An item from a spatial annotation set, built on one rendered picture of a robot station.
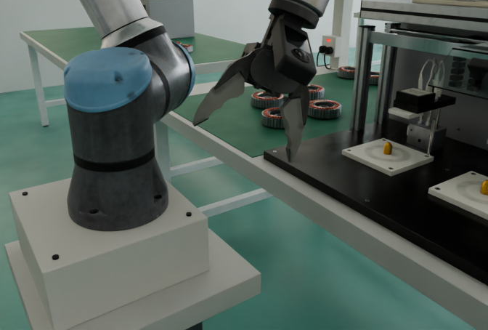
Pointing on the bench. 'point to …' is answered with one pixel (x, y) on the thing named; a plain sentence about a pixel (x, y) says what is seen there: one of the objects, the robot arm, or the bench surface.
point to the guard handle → (478, 67)
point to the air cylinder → (416, 138)
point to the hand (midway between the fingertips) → (244, 147)
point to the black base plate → (399, 191)
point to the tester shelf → (425, 14)
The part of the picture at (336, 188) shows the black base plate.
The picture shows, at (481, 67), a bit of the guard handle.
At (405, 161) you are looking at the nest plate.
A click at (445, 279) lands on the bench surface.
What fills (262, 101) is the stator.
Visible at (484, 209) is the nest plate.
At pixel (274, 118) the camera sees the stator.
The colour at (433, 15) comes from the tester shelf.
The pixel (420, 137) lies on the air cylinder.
